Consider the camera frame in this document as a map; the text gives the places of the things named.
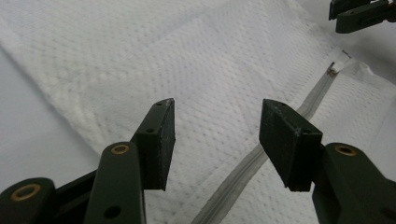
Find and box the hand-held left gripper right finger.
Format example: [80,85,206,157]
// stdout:
[259,98,396,224]

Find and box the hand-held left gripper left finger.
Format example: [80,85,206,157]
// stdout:
[83,98,177,224]

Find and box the white mesh zip jacket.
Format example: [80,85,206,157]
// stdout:
[0,0,396,224]

